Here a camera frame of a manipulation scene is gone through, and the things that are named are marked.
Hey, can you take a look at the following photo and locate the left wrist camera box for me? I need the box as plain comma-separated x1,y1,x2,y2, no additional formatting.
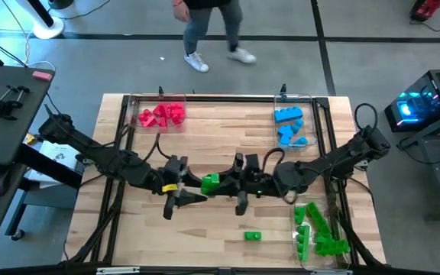
165,154,189,180

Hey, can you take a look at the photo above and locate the black floor cable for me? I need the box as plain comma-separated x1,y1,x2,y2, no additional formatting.
408,18,440,34

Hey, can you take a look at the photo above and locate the person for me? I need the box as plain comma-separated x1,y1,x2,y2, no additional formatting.
172,0,258,74

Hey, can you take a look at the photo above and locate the person's shoe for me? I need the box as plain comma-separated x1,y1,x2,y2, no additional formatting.
227,47,258,65
183,51,210,73

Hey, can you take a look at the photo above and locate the pink eraser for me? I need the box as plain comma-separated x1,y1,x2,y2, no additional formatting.
31,70,54,83

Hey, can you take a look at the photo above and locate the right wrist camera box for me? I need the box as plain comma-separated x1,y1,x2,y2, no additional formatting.
244,153,262,172

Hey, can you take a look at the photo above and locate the long green block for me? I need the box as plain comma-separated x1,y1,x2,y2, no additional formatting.
305,201,335,237
314,233,352,257
296,224,312,263

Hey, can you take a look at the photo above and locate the long blue block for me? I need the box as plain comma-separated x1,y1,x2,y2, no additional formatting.
273,105,305,125

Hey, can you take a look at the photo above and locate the black desk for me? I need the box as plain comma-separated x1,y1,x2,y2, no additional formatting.
0,63,85,261

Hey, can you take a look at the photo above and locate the white booklet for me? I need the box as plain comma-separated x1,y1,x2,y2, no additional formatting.
26,140,86,189

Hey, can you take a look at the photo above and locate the white tower fan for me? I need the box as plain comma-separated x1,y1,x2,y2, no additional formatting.
13,0,66,40

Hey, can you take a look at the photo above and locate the clear plastic bin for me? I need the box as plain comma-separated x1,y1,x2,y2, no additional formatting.
272,92,319,149
290,193,352,272
127,92,188,134

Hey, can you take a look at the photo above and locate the silver metal bracket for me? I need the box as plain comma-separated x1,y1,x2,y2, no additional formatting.
309,268,350,275
95,266,141,275

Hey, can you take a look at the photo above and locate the black lit computer tower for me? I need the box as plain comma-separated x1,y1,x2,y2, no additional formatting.
383,67,440,134

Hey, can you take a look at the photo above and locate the black clamp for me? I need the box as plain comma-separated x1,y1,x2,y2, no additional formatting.
0,84,34,122

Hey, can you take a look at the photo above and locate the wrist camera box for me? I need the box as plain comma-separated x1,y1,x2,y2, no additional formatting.
244,153,262,172
165,154,189,180

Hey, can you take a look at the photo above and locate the red and black device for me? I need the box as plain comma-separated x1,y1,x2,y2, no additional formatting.
409,0,440,23

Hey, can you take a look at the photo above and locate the black aluminium table frame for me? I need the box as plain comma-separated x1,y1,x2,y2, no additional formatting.
65,84,385,275

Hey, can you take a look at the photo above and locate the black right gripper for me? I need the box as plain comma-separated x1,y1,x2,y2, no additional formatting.
203,151,282,217

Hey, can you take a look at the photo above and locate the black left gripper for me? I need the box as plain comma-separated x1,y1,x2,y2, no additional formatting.
157,167,209,221

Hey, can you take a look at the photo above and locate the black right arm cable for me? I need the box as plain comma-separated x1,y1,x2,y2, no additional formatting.
352,102,380,134

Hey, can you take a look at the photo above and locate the person's hand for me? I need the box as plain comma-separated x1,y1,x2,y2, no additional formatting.
172,0,192,23

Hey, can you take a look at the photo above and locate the white floor cable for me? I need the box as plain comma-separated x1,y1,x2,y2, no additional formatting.
0,0,57,73

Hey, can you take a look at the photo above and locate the square green block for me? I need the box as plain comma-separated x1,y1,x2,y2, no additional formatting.
200,173,222,196

